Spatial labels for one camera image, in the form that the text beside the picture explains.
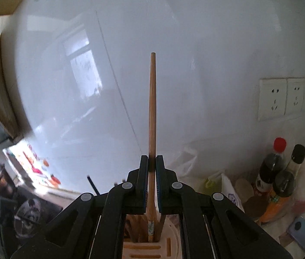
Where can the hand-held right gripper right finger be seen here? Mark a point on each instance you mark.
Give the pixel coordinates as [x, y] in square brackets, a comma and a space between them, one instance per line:
[160, 191]

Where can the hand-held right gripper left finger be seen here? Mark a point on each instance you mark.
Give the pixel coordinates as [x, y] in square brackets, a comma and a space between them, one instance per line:
[141, 191]

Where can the dark brown chopstick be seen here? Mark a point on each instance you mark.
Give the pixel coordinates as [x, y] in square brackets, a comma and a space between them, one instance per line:
[93, 185]

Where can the cream round utensil holder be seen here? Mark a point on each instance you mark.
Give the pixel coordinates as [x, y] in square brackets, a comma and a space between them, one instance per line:
[152, 249]

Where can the wooden chopstick pale blue band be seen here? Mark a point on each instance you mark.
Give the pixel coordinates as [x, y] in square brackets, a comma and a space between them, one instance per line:
[152, 99]

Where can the white plastic bag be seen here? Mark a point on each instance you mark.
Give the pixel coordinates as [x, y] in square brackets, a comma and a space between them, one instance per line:
[187, 162]

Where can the green yellow seasoning bottle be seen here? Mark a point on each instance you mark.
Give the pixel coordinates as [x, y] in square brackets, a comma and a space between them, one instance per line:
[210, 183]

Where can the white seasoning packet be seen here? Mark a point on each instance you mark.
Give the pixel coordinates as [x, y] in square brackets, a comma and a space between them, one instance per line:
[229, 191]

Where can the brown seasoning jar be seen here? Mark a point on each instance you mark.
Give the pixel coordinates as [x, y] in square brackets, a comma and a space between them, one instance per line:
[255, 206]

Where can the black gas stove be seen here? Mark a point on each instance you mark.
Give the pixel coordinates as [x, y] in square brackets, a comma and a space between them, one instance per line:
[33, 215]

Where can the red cap soy sauce bottle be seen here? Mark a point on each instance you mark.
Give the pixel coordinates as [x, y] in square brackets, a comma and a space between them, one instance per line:
[270, 167]

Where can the black cap orange label bottle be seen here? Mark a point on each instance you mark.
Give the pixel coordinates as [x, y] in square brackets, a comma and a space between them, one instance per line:
[284, 183]

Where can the blue smartphone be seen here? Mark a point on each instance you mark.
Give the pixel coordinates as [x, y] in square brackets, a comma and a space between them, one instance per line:
[302, 233]

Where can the colourful wall stickers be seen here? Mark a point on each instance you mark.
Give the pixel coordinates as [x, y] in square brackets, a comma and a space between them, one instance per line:
[36, 170]

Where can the white wall socket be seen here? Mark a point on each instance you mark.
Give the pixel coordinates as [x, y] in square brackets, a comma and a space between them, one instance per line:
[273, 98]
[295, 95]

